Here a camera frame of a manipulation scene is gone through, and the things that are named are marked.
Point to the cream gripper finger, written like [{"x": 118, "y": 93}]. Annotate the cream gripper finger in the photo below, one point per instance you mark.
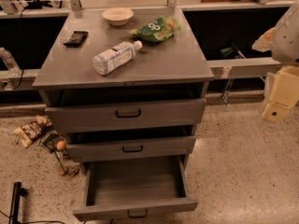
[{"x": 281, "y": 93}]

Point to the clear blue-label plastic bottle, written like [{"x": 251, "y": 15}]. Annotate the clear blue-label plastic bottle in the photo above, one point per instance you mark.
[{"x": 111, "y": 59}]

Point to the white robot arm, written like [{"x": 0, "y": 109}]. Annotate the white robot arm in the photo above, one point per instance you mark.
[{"x": 285, "y": 49}]

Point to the grey top drawer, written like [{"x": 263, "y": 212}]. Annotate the grey top drawer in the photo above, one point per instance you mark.
[{"x": 125, "y": 116}]

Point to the grey drawer cabinet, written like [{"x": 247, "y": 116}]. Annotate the grey drawer cabinet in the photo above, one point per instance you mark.
[{"x": 175, "y": 69}]

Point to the grey open bottom drawer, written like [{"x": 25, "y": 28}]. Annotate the grey open bottom drawer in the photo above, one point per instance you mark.
[{"x": 135, "y": 188}]

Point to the grey middle drawer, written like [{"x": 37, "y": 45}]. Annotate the grey middle drawer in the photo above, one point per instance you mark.
[{"x": 131, "y": 149}]

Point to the clear bottle on floor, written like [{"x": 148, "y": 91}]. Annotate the clear bottle on floor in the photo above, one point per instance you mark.
[{"x": 57, "y": 162}]

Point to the green chip bag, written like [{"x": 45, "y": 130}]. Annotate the green chip bag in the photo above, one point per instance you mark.
[{"x": 158, "y": 30}]

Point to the white paper bowl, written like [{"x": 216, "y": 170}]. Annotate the white paper bowl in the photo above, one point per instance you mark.
[{"x": 117, "y": 16}]

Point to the crumpled wrapper on floor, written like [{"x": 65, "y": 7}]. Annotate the crumpled wrapper on floor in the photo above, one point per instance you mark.
[{"x": 72, "y": 169}]

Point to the small orange ball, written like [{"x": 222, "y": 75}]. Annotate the small orange ball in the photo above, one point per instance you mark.
[{"x": 61, "y": 145}]

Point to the dark green snack bag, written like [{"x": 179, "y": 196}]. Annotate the dark green snack bag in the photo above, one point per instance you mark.
[{"x": 50, "y": 139}]

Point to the brown white snack bag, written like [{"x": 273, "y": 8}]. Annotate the brown white snack bag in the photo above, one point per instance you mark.
[{"x": 30, "y": 132}]

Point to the clear bottle at left rail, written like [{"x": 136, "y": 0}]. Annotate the clear bottle at left rail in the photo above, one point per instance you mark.
[{"x": 10, "y": 63}]

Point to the black stand with cable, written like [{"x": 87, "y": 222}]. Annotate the black stand with cable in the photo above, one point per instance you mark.
[{"x": 17, "y": 192}]

